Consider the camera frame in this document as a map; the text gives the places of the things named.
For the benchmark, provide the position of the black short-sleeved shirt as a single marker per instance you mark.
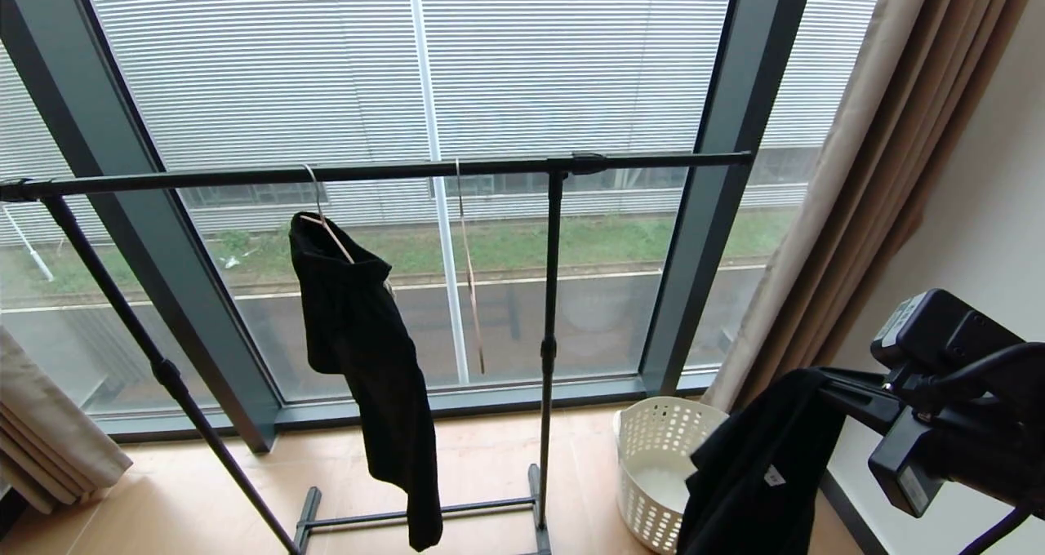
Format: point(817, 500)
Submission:
point(751, 473)

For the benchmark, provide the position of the white laundry basket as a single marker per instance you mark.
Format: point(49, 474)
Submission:
point(653, 449)

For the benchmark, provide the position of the window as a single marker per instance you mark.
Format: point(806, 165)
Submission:
point(571, 65)

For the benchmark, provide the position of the pink clothes hanger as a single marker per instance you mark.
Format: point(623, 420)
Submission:
point(469, 277)
point(326, 228)

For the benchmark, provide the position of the black shorts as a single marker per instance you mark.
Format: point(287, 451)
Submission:
point(375, 359)

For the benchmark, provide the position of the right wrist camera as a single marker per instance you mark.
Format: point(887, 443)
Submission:
point(939, 326)

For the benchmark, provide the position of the beige curtain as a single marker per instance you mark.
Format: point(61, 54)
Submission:
point(49, 441)
point(882, 171)

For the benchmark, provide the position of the black clothes rack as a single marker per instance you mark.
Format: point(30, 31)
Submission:
point(367, 171)

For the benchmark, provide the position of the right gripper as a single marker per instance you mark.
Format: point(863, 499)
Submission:
point(906, 465)

